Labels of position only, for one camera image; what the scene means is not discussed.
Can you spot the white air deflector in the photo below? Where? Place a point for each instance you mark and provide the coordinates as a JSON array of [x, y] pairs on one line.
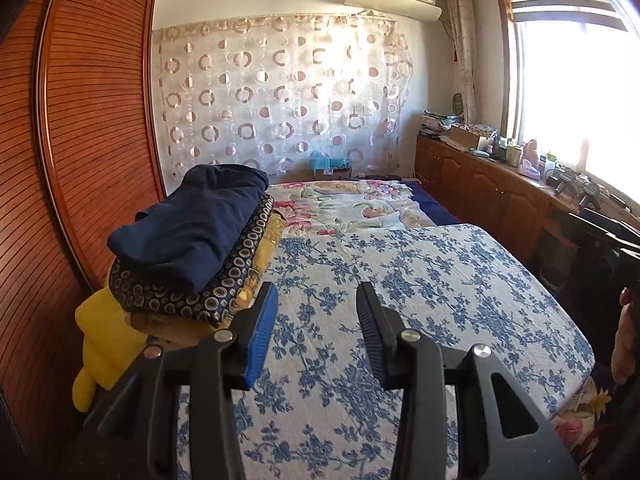
[[395, 2]]

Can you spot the person's right hand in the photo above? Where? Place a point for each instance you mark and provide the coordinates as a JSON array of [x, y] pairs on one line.
[[627, 350]]

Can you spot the black device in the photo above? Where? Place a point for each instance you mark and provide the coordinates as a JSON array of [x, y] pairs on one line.
[[590, 195], [562, 182]]

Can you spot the pile of papers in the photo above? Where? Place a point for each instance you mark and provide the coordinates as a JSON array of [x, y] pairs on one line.
[[432, 125]]

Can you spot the pink floral bedsheet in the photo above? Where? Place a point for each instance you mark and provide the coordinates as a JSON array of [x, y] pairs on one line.
[[350, 205]]

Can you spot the blue floral white blanket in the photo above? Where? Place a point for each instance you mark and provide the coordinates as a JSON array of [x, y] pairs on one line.
[[425, 285]]

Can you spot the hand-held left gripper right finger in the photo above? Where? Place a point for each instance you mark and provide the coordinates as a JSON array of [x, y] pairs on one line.
[[370, 330]]

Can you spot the white patterned window curtain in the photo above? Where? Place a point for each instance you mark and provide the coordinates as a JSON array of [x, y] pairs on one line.
[[462, 50]]

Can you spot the cardboard box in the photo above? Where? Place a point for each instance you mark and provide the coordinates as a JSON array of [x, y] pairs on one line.
[[465, 135]]

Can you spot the dark floral quilt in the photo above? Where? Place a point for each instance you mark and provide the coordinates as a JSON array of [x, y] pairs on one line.
[[585, 410]]

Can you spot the wooden cabinet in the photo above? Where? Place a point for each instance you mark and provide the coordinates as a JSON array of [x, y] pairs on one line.
[[490, 190]]

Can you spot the sheer circle-patterned curtain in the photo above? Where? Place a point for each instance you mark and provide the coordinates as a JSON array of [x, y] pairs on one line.
[[280, 95]]

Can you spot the gold patterned cloth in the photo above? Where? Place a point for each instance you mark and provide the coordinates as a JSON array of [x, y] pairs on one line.
[[265, 245]]

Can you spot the teal cloth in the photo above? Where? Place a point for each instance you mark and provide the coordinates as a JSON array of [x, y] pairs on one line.
[[327, 162]]

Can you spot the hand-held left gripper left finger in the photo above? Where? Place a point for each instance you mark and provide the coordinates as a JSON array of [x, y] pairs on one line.
[[262, 330]]

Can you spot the navy blue printed t-shirt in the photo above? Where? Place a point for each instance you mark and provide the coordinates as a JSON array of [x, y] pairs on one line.
[[200, 220]]

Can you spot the black circle-patterned cloth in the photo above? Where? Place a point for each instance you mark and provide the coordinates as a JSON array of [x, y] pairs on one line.
[[240, 265]]

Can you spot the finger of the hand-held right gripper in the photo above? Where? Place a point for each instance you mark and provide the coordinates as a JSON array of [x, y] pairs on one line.
[[600, 222]]

